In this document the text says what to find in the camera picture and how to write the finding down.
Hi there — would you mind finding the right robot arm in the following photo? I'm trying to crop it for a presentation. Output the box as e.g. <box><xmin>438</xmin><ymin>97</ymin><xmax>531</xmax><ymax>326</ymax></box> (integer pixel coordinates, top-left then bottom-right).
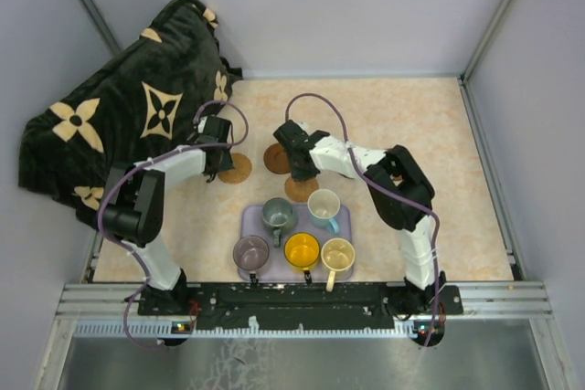
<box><xmin>273</xmin><ymin>120</ymin><xmax>442</xmax><ymax>314</ymax></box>

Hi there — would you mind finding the purple glass mug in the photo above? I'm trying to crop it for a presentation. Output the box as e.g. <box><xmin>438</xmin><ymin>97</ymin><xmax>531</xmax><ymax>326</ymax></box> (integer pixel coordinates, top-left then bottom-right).
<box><xmin>232</xmin><ymin>235</ymin><xmax>270</xmax><ymax>285</ymax></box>

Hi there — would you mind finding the cream mug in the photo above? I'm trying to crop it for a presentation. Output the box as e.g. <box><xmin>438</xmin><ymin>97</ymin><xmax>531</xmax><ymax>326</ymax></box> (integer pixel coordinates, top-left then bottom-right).
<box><xmin>321</xmin><ymin>237</ymin><xmax>356</xmax><ymax>292</ymax></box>

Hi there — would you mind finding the lavender plastic tray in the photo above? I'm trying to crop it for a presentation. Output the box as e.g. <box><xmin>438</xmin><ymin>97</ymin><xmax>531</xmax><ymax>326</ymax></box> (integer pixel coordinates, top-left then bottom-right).
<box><xmin>238</xmin><ymin>203</ymin><xmax>356</xmax><ymax>281</ymax></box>

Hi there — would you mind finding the black floral plush blanket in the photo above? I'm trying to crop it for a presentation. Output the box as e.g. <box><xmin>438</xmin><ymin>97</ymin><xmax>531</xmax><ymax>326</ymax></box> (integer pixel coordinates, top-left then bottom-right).
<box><xmin>17</xmin><ymin>0</ymin><xmax>242</xmax><ymax>227</ymax></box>

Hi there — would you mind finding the aluminium frame rail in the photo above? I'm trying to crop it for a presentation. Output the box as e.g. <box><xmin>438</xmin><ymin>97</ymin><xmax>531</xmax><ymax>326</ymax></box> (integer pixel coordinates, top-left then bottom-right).
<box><xmin>56</xmin><ymin>281</ymin><xmax>552</xmax><ymax>342</ymax></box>

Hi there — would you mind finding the woven rattan coaster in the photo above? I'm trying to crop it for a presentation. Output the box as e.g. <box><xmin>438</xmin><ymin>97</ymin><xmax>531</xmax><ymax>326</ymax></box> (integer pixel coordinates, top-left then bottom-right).
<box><xmin>284</xmin><ymin>177</ymin><xmax>319</xmax><ymax>203</ymax></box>
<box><xmin>218</xmin><ymin>153</ymin><xmax>252</xmax><ymax>184</ymax></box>

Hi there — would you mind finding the white mug blue handle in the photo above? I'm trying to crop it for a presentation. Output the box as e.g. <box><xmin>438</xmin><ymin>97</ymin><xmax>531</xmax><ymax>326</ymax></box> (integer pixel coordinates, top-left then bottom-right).
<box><xmin>307</xmin><ymin>189</ymin><xmax>341</xmax><ymax>235</ymax></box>

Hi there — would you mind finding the yellow glass mug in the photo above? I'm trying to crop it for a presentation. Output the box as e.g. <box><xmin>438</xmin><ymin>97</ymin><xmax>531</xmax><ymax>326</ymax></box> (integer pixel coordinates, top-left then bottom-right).
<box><xmin>284</xmin><ymin>232</ymin><xmax>321</xmax><ymax>284</ymax></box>

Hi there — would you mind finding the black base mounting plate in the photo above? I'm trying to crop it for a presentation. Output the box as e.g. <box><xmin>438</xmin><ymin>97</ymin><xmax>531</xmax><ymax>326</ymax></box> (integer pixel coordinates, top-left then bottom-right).
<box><xmin>136</xmin><ymin>280</ymin><xmax>463</xmax><ymax>332</ymax></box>

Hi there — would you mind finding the grey green mug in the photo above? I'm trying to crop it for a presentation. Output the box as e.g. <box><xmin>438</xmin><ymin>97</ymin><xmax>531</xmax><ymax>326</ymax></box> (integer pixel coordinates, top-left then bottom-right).
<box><xmin>261</xmin><ymin>197</ymin><xmax>298</xmax><ymax>248</ymax></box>

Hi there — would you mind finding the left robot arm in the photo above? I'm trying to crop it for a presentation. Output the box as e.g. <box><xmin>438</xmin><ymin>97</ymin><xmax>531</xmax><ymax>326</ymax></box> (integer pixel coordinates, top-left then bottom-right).
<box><xmin>98</xmin><ymin>116</ymin><xmax>234</xmax><ymax>315</ymax></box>

